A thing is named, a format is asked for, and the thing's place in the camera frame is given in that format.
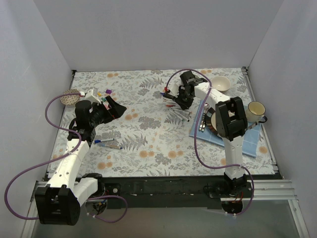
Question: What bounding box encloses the purple black highlighter pen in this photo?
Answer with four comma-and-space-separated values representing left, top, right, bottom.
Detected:
160, 92, 172, 98

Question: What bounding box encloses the aluminium frame rail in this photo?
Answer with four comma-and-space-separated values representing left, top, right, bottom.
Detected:
31, 179, 298, 201

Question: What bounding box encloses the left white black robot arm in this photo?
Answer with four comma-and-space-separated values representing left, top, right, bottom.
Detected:
35, 96, 127, 226

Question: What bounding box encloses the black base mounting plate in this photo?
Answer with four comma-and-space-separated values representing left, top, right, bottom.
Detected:
102, 176, 252, 209

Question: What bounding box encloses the cream mug dark handle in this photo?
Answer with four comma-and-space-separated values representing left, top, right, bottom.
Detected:
245, 101, 267, 123

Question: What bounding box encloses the dark rimmed dinner plate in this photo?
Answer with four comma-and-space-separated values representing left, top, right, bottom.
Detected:
205, 108, 218, 136

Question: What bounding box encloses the patterned bowl at left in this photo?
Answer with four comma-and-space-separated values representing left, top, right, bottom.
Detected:
60, 89, 80, 106

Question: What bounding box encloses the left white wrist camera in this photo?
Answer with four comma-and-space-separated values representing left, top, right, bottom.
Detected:
80, 88, 101, 104

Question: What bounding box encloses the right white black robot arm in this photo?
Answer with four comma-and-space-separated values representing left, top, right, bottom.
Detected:
171, 69, 248, 197

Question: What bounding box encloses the metal knife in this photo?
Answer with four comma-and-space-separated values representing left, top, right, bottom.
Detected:
247, 122, 259, 129

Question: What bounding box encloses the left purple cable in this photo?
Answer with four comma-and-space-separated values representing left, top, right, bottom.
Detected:
4, 92, 128, 223

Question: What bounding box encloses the blue capped marker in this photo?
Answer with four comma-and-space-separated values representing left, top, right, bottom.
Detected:
94, 138, 115, 144

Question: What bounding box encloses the cream ceramic bowl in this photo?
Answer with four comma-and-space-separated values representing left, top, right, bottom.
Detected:
211, 76, 231, 92

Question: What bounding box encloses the blue checked cloth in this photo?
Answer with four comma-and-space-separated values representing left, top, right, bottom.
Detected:
197, 110, 261, 158

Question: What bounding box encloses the floral tablecloth mat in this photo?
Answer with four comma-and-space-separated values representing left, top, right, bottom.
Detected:
47, 67, 278, 178

